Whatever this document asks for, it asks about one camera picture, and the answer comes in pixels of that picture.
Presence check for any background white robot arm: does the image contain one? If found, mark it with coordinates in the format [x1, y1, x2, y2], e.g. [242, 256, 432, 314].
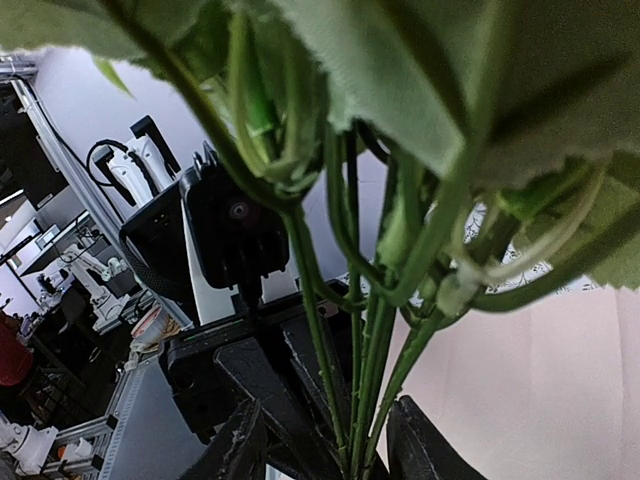
[84, 115, 181, 207]

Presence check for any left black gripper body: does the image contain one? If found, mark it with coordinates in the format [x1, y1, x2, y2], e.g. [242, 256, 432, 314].
[167, 292, 331, 441]

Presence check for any pink wrapping paper sheet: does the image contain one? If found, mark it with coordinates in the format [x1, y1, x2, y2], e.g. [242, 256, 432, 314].
[402, 289, 639, 479]

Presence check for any white blue hydrangea stem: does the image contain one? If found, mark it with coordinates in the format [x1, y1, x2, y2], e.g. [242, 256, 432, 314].
[1, 1, 639, 479]

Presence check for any background metal shelf frame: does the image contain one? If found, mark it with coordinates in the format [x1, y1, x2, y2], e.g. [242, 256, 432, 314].
[1, 56, 193, 329]

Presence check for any floral patterned table mat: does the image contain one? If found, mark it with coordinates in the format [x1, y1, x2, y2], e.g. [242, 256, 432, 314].
[407, 199, 599, 311]

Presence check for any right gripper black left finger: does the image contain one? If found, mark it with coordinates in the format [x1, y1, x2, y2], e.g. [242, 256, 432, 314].
[179, 399, 267, 480]

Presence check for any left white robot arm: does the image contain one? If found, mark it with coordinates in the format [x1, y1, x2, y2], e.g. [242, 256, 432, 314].
[119, 187, 341, 479]

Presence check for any pink patterned ball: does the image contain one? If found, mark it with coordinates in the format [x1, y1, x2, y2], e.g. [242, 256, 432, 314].
[131, 305, 170, 345]

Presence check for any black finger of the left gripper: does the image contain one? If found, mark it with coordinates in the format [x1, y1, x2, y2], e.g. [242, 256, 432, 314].
[213, 316, 343, 479]

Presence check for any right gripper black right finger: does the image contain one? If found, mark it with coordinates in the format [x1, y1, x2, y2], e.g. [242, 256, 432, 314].
[387, 395, 485, 480]

